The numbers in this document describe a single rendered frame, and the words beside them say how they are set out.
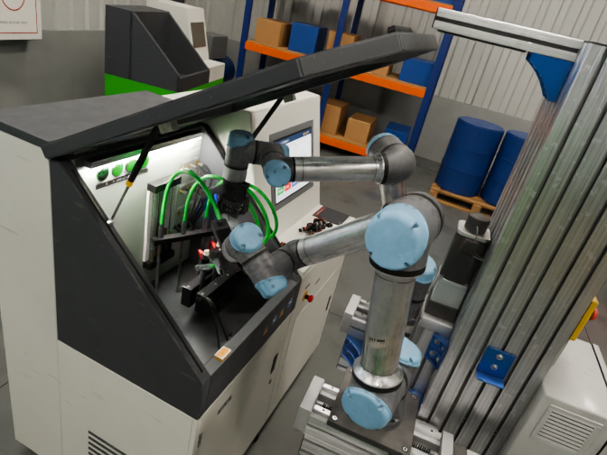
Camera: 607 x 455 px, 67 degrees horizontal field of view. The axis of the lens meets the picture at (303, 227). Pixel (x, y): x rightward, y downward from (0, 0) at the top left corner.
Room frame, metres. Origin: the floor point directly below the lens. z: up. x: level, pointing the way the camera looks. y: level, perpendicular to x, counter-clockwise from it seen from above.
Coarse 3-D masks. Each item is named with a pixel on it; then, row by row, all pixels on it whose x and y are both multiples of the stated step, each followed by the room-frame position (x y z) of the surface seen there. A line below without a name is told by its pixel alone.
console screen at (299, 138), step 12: (312, 120) 2.27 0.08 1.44; (276, 132) 1.91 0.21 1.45; (288, 132) 2.02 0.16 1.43; (300, 132) 2.13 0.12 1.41; (312, 132) 2.27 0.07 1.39; (288, 144) 2.01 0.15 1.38; (300, 144) 2.13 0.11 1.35; (312, 144) 2.26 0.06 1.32; (276, 192) 1.87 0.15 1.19; (288, 192) 1.98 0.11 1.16; (300, 192) 2.10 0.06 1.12; (276, 204) 1.86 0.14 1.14
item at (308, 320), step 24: (312, 96) 2.32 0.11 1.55; (216, 120) 1.78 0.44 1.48; (240, 120) 1.74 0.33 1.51; (288, 120) 2.03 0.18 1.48; (264, 192) 1.77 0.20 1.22; (312, 192) 2.25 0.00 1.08; (288, 216) 1.98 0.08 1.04; (336, 264) 2.13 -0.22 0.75; (312, 288) 1.80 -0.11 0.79; (312, 312) 1.91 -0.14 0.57; (288, 336) 1.63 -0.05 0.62; (312, 336) 2.04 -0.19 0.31; (288, 360) 1.72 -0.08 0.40; (288, 384) 1.84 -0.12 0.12
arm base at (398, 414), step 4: (404, 396) 0.90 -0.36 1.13; (404, 400) 0.91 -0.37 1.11; (400, 404) 0.89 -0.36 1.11; (404, 404) 0.91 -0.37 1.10; (400, 408) 0.89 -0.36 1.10; (404, 408) 0.91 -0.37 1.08; (396, 412) 0.88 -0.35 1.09; (400, 412) 0.89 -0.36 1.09; (404, 412) 0.91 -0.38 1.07; (392, 416) 0.88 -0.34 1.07; (396, 416) 0.88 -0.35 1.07; (400, 416) 0.89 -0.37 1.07; (392, 420) 0.88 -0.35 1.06; (396, 420) 0.88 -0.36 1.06; (400, 420) 0.89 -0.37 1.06; (388, 424) 0.86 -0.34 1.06; (392, 424) 0.87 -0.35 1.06; (396, 424) 0.87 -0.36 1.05; (384, 428) 0.86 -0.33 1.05; (388, 428) 0.86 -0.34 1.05; (392, 428) 0.87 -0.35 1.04
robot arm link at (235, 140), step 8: (232, 136) 1.31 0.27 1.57; (240, 136) 1.31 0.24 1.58; (248, 136) 1.33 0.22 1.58; (232, 144) 1.31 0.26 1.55; (240, 144) 1.31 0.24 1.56; (248, 144) 1.32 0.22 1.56; (232, 152) 1.31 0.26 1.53; (240, 152) 1.31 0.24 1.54; (248, 152) 1.32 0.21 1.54; (232, 160) 1.31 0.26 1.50; (240, 160) 1.31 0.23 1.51; (248, 160) 1.32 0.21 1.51; (232, 168) 1.31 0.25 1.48; (240, 168) 1.31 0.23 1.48
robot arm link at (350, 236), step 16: (416, 192) 0.92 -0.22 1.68; (352, 224) 1.00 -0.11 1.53; (368, 224) 0.97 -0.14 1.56; (304, 240) 1.05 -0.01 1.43; (320, 240) 1.01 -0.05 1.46; (336, 240) 0.99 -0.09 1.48; (352, 240) 0.97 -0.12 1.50; (304, 256) 1.02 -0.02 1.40; (320, 256) 1.01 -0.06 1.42; (336, 256) 1.01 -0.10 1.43
